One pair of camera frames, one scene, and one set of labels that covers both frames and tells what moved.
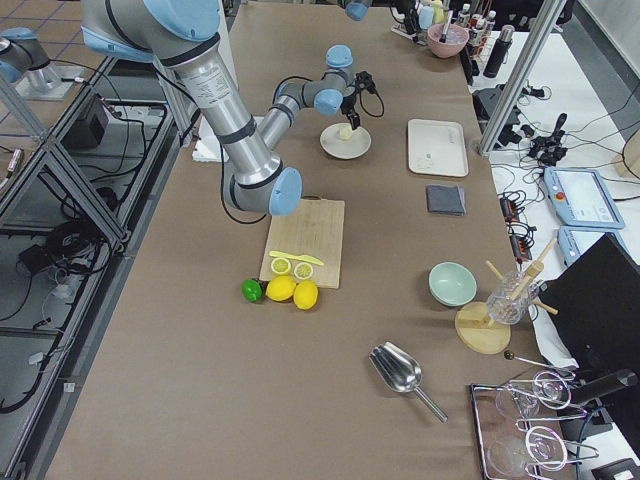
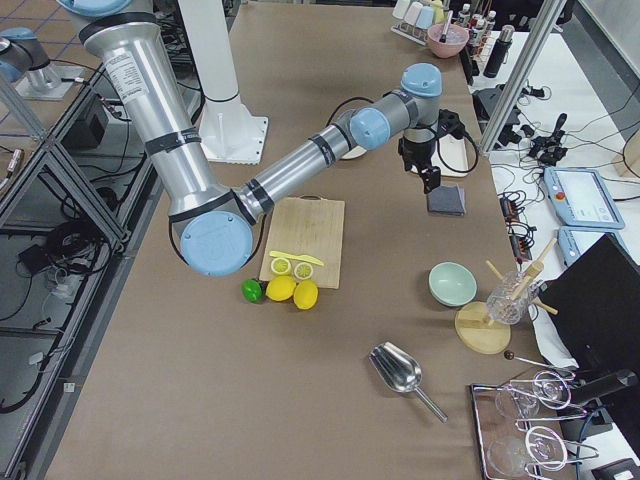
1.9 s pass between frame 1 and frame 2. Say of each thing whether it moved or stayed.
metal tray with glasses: stayed
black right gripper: moved
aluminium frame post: stayed
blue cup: stayed
